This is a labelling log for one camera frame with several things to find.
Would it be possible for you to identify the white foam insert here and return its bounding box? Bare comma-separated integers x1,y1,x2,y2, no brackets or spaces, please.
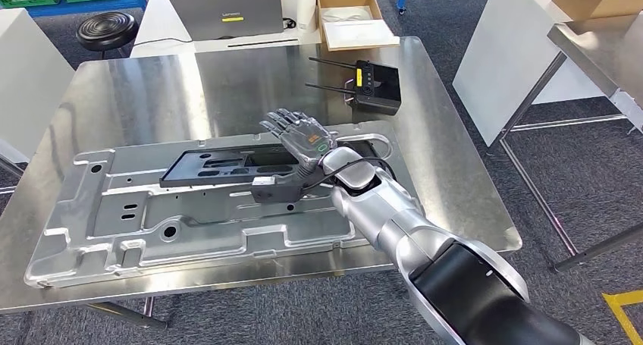
321,6,375,24

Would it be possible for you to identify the black device with yellow label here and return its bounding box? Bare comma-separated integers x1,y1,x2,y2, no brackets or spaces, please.
305,56,403,117

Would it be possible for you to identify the black plastic panel part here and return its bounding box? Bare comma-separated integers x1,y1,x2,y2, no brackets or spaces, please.
159,139,398,189

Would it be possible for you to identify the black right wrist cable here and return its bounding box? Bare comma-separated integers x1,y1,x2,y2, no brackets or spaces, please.
301,156,398,193

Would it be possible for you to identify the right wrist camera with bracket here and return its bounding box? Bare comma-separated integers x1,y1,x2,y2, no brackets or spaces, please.
249,168,324,205

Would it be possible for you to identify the stamped silver metal plate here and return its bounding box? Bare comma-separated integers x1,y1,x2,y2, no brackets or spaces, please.
24,121,420,290

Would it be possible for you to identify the black round ribbed disc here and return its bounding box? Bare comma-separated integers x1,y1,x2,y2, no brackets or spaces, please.
75,11,140,58

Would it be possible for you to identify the grey metal cabinet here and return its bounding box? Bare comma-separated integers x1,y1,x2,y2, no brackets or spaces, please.
165,0,285,42

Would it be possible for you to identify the black thin cable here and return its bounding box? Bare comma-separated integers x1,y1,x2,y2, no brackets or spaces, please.
131,35,196,49

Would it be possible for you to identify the steel table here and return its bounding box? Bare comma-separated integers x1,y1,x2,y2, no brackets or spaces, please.
497,11,643,274
0,156,25,196

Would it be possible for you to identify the white cylinder roll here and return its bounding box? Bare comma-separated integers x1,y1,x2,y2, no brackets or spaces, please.
294,0,318,33

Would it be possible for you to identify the white paper sheet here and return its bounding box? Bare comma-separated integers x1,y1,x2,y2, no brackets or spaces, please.
322,20,401,50

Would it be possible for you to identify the white board panel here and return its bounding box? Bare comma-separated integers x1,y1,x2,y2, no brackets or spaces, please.
452,0,607,148
0,8,77,165

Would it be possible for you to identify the steel workbench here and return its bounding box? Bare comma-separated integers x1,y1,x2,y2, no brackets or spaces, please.
0,36,523,331

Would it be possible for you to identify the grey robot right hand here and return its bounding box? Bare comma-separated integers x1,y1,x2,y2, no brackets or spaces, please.
259,108,338,180

